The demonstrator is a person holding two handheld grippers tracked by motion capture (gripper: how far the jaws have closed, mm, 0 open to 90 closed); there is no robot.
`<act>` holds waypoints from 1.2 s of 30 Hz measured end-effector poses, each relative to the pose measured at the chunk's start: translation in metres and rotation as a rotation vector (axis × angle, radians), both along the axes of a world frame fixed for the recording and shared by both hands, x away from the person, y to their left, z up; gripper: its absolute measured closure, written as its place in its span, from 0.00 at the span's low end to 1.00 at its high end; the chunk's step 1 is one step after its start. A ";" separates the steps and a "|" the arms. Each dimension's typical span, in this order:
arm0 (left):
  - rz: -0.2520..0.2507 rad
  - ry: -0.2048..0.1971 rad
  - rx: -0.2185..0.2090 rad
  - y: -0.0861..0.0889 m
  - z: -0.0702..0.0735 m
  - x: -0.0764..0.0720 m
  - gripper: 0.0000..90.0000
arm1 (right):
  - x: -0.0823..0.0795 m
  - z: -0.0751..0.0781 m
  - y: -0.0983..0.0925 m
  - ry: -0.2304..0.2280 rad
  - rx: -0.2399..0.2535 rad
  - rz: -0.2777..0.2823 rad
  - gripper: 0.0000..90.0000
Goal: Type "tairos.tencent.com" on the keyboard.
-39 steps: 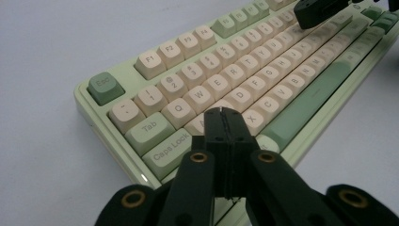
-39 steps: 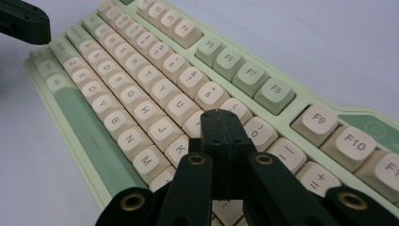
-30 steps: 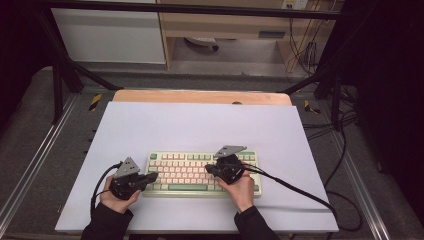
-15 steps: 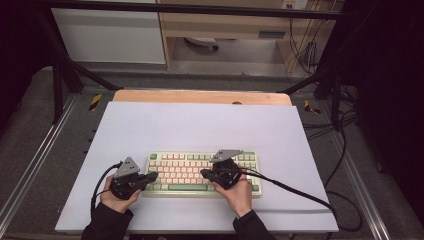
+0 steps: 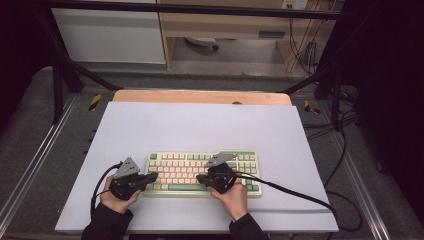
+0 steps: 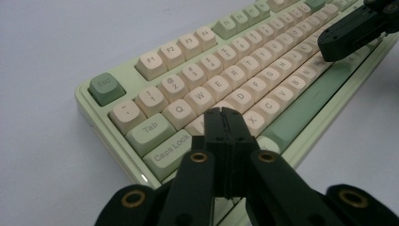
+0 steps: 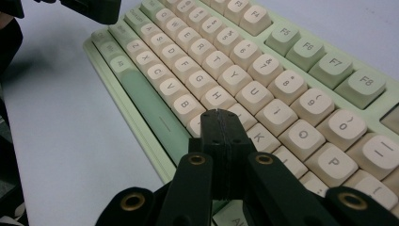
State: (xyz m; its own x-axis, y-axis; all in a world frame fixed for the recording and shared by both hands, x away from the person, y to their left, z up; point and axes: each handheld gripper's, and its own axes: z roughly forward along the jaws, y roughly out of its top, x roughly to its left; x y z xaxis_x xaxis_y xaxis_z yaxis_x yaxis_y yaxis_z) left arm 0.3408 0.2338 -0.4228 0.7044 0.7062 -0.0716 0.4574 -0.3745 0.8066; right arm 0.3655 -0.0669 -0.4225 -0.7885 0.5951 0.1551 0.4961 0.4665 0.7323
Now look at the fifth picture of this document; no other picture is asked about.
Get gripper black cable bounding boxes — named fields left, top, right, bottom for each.
left=90, top=161, right=123, bottom=220
left=233, top=172, right=364, bottom=233

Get green and cream keyboard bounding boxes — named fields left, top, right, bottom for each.
left=142, top=149, right=263, bottom=199

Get dark curtain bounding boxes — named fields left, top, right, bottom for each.
left=343, top=0, right=424, bottom=229
left=0, top=0, right=56, bottom=138

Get wooden table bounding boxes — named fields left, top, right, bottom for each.
left=112, top=88, right=294, bottom=107

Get person's right hand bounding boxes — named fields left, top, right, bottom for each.
left=206, top=169, right=250, bottom=222

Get white wall socket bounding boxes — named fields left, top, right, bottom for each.
left=281, top=0, right=310, bottom=11

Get light wooden desk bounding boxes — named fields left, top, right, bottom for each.
left=156, top=0, right=345, bottom=73

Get person's left hand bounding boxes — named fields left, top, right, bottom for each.
left=99, top=175, right=142, bottom=215

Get hanging cable bundle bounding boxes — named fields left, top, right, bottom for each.
left=288, top=13, right=322, bottom=75

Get black metal frame bar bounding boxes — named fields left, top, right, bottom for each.
left=39, top=1, right=353, bottom=21

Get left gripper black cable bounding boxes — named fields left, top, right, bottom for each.
left=90, top=161, right=123, bottom=220

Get white cabinet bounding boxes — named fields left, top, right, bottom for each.
left=50, top=0, right=167, bottom=65

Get aluminium rail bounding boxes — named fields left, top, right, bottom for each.
left=328, top=123, right=392, bottom=240
left=0, top=94, right=80, bottom=228

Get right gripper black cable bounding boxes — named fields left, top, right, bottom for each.
left=233, top=172, right=364, bottom=233

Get black floor cables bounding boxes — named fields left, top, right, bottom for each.
left=301, top=84, right=360, bottom=189

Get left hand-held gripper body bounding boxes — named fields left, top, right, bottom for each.
left=109, top=156, right=150, bottom=201

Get office chair base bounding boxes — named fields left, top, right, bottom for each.
left=184, top=36, right=220, bottom=52

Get black metal stand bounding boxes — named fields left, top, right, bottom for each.
left=281, top=63, right=346, bottom=132
left=33, top=6, right=124, bottom=126

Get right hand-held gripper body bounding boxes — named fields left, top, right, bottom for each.
left=203, top=152, right=239, bottom=195

